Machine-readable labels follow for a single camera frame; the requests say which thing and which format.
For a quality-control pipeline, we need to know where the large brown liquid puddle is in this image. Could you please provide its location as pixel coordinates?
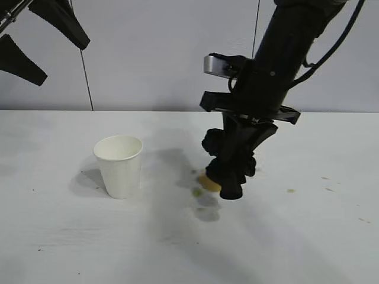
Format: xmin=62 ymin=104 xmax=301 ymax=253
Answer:
xmin=198 ymin=174 xmax=222 ymax=192

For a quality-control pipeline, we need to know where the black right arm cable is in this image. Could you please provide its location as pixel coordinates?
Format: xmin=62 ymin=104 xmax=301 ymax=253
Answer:
xmin=291 ymin=0 xmax=368 ymax=86

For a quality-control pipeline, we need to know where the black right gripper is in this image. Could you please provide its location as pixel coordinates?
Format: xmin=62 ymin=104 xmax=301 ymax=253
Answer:
xmin=199 ymin=33 xmax=315 ymax=200

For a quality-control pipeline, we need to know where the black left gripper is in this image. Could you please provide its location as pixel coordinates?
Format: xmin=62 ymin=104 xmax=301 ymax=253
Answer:
xmin=0 ymin=0 xmax=91 ymax=88

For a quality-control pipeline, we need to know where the white paper cup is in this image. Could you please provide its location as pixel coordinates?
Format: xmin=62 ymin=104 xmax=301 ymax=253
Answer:
xmin=93 ymin=135 xmax=143 ymax=200

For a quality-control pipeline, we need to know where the black cloth rag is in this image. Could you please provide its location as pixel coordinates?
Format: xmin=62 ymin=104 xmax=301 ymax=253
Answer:
xmin=201 ymin=128 xmax=258 ymax=186

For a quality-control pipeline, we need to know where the black right camera cable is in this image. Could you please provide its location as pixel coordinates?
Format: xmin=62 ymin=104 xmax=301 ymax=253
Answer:
xmin=227 ymin=73 xmax=239 ymax=93

